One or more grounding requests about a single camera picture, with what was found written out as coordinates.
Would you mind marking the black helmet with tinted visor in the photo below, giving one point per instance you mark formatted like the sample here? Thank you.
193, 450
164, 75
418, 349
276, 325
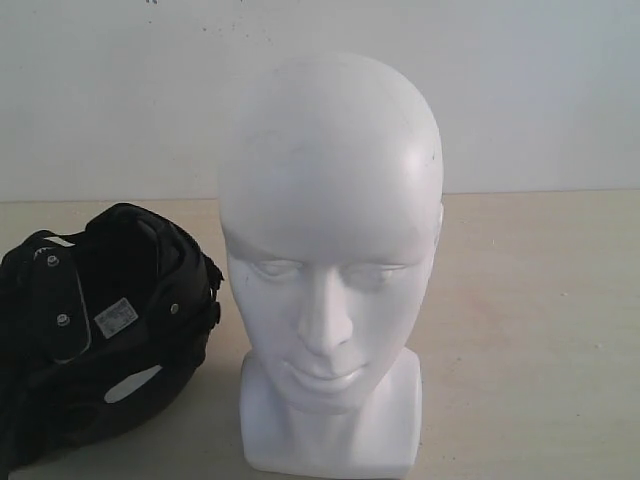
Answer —
101, 329

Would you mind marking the white mannequin head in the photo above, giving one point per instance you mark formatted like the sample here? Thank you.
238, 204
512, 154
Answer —
330, 205

